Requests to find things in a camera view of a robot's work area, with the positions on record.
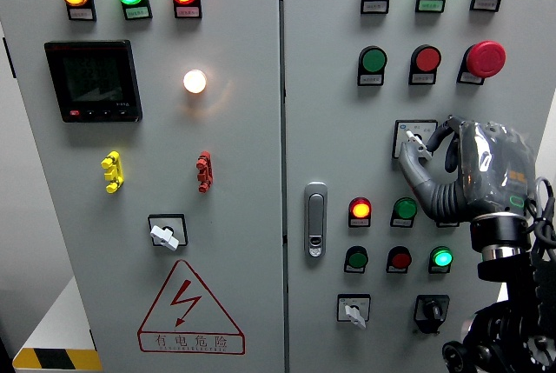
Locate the small red push button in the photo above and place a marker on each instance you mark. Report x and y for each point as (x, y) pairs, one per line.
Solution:
(400, 260)

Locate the red warning triangle sticker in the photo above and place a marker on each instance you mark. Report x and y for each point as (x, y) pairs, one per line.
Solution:
(185, 301)

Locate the grey cabinet door with display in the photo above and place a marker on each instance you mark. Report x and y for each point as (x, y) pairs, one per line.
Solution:
(243, 151)

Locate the small lit red lamp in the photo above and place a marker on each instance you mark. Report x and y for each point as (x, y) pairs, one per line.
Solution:
(360, 209)

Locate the small green lamp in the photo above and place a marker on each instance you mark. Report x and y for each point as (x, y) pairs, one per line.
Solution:
(405, 208)

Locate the large red stop button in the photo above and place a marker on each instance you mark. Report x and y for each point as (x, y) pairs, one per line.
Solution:
(485, 59)

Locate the small lit green push button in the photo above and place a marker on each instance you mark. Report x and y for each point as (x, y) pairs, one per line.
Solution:
(442, 257)

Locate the black cabinet hinge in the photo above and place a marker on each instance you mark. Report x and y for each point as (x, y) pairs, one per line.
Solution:
(8, 57)

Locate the black display meter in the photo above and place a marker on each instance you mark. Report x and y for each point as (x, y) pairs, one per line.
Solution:
(93, 79)

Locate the black yellow striped tape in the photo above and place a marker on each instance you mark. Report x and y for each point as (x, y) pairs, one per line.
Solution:
(55, 359)

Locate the grey cabinet door with lock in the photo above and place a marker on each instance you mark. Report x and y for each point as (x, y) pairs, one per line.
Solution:
(339, 138)

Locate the silver door lock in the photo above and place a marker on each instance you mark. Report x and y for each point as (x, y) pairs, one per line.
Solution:
(315, 216)

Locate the white round lamp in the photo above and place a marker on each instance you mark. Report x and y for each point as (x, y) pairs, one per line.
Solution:
(194, 81)

